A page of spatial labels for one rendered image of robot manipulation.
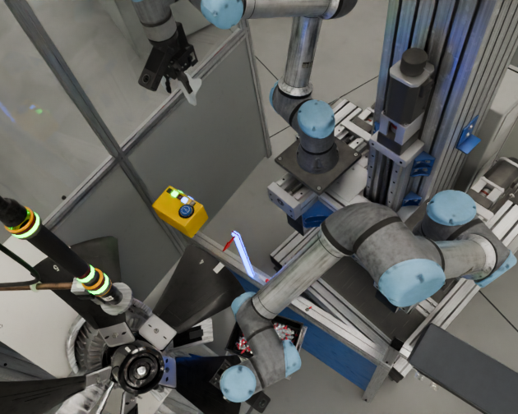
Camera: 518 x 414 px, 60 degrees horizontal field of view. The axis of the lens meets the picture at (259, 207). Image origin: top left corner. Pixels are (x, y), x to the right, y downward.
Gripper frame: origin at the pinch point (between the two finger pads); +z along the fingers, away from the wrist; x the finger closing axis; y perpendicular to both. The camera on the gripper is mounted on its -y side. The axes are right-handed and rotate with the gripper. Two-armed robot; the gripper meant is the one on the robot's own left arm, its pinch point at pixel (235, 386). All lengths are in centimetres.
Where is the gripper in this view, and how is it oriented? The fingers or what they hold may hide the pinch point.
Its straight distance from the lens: 140.8
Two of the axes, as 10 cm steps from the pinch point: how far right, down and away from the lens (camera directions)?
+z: -1.2, 3.5, 9.3
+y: -8.0, -5.8, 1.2
